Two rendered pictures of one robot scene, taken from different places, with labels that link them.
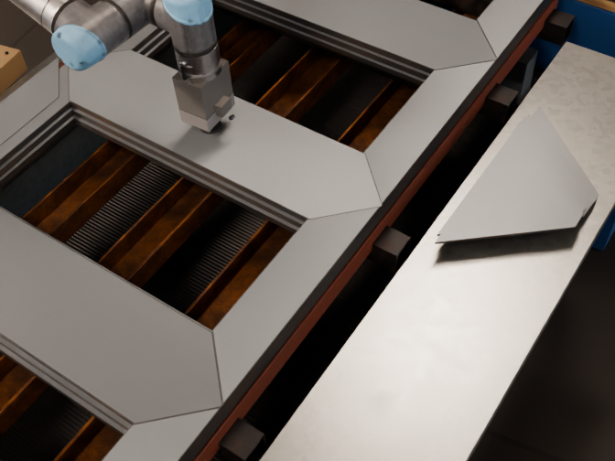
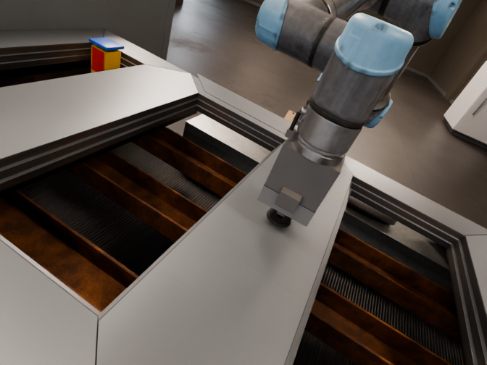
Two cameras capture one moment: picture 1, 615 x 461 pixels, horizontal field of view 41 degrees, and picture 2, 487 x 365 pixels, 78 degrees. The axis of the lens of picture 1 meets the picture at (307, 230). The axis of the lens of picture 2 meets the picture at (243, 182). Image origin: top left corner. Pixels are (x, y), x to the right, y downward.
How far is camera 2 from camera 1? 119 cm
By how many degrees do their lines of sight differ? 49
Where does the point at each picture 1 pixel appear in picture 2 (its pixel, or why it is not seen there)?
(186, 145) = (247, 195)
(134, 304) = (30, 137)
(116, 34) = (300, 31)
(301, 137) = (277, 316)
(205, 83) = (293, 148)
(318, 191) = (161, 338)
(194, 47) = (319, 92)
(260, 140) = (264, 262)
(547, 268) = not seen: outside the picture
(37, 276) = (99, 101)
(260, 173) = (206, 258)
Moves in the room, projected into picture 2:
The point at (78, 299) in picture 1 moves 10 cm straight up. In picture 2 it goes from (59, 111) to (57, 56)
